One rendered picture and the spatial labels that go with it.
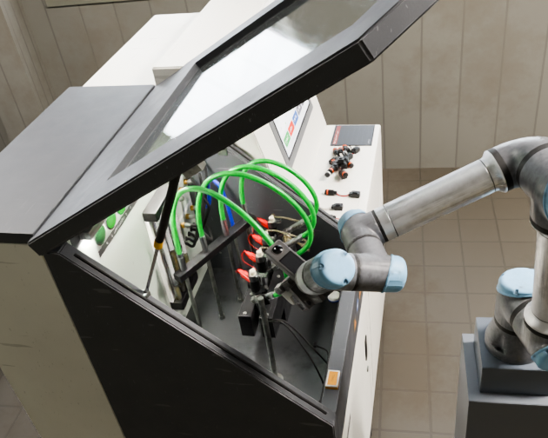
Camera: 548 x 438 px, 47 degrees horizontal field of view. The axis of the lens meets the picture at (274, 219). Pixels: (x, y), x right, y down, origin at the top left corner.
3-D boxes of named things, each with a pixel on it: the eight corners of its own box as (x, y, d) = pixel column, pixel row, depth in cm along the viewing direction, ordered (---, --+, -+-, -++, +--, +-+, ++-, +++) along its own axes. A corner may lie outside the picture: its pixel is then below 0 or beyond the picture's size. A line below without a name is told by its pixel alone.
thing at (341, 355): (340, 451, 158) (336, 412, 149) (323, 448, 159) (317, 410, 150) (364, 283, 206) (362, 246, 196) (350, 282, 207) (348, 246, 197)
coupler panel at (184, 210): (191, 242, 193) (169, 156, 174) (181, 242, 193) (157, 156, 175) (203, 217, 203) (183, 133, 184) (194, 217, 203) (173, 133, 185)
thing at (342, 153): (353, 182, 220) (353, 169, 217) (324, 182, 223) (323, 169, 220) (360, 149, 238) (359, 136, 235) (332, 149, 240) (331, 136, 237)
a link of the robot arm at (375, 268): (395, 237, 130) (345, 234, 127) (413, 271, 121) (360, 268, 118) (384, 266, 134) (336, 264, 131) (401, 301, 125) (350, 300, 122)
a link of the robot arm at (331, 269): (361, 288, 117) (317, 287, 115) (341, 295, 128) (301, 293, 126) (360, 247, 119) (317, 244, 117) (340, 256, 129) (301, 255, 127)
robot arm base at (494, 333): (539, 321, 169) (544, 295, 163) (550, 366, 157) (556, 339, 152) (481, 320, 172) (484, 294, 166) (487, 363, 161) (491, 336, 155)
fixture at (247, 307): (278, 355, 181) (271, 317, 172) (245, 352, 183) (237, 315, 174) (299, 275, 207) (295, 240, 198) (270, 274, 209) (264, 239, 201)
